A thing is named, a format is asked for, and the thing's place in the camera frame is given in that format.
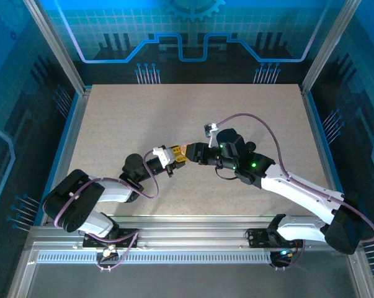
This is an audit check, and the aluminium side frame rail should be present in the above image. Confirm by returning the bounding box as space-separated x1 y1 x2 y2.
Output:
300 85 350 218
40 88 93 226

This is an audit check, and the aluminium mounting rail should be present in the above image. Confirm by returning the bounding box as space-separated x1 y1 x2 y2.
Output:
28 215 361 251

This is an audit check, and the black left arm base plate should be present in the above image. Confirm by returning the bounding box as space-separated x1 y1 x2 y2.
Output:
82 228 140 249

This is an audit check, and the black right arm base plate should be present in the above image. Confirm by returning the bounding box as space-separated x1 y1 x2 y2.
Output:
244 228 299 249

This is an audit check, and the slotted grey cable duct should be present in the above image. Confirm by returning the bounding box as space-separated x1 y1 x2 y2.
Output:
36 251 279 264

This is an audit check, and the aluminium frame post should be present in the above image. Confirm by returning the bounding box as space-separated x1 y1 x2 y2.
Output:
300 0 361 96
21 0 92 96

